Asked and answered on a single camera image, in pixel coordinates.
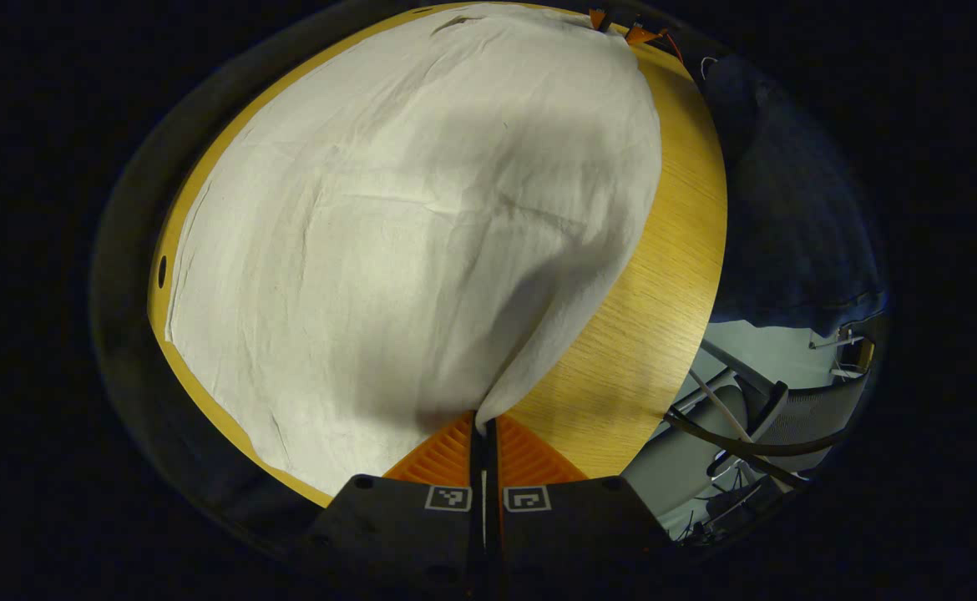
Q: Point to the white jeans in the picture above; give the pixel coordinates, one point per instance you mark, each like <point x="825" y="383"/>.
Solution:
<point x="413" y="234"/>

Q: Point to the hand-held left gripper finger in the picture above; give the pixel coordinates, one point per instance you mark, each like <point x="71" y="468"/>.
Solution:
<point x="493" y="467"/>
<point x="477" y="463"/>

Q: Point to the grey mesh office chair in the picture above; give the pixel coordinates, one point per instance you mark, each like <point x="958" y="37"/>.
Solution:
<point x="806" y="417"/>

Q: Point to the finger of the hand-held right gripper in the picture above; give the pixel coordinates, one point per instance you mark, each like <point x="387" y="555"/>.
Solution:
<point x="643" y="36"/>
<point x="597" y="18"/>

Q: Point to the person's dark blue clothing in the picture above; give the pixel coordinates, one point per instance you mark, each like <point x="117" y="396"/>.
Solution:
<point x="789" y="209"/>

